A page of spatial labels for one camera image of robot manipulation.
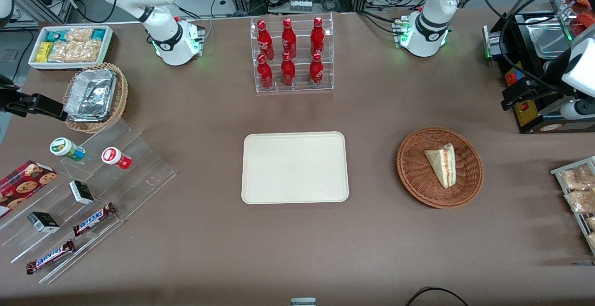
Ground triangle sandwich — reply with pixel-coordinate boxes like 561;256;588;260
424;143;457;189

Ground oval tan wicker basket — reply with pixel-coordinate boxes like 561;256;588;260
63;62;129;133

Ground small clear cracker bag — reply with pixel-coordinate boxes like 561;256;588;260
66;28;93;42

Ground small black carton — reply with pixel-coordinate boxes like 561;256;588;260
69;180;95;205
27;211;60;233

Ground clear acrylic stepped stand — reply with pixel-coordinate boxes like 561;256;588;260
0;119;178;284

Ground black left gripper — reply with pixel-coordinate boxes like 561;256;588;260
501;48;577;111

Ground clear acrylic bottle rack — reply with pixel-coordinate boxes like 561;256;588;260
250;13;334;93

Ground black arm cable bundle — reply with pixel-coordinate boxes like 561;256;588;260
481;0;586;95

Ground red cola bottle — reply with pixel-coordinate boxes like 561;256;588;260
309;52;324;87
281;18;297;59
311;16;325;56
257;20;275;61
257;54;273;89
281;52;296;87

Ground yellow snack bar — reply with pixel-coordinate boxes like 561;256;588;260
36;42;54;63

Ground green lid snack cup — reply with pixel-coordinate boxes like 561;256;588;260
50;137;86;162

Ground beige plastic serving tray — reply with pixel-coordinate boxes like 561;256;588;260
241;132;350;205

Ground black cable loop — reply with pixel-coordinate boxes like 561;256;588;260
406;287;469;306

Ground stack of foil trays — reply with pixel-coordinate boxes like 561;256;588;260
64;69;118;123

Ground wire shelf rack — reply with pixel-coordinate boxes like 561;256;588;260
550;156;595;256

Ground red cookie box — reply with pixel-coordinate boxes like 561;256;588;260
0;160;58;219

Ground white rectangular snack bin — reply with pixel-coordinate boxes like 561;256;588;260
28;26;113;71

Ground Snickers chocolate bar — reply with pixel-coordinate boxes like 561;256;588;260
73;202;116;237
26;239;75;275

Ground steel pan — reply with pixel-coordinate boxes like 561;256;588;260
528;17;575;59

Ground red lid snack cup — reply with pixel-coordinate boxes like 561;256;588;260
101;147;132;170

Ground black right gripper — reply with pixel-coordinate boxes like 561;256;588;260
0;74;68;121

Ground large clear cracker bag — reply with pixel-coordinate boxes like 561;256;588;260
48;41;102;62

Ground black control box yellow panel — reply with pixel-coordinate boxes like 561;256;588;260
483;12;595;134

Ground round brown wicker basket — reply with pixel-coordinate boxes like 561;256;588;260
397;127;484;209

